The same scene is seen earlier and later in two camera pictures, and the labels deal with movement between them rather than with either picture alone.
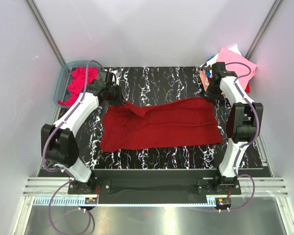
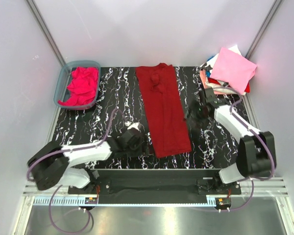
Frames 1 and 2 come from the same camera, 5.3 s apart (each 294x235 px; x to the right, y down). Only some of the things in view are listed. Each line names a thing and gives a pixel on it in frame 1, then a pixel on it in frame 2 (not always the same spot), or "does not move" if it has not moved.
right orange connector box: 223,202 does not move
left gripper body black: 114,97 to 138,150
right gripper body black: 212,92 to 198,116
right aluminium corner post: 263,29 does not move
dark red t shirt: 171,122 to 164,107
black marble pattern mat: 152,87 does not move
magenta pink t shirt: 77,83 does not move
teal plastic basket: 61,91 does not move
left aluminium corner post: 43,26 does not move
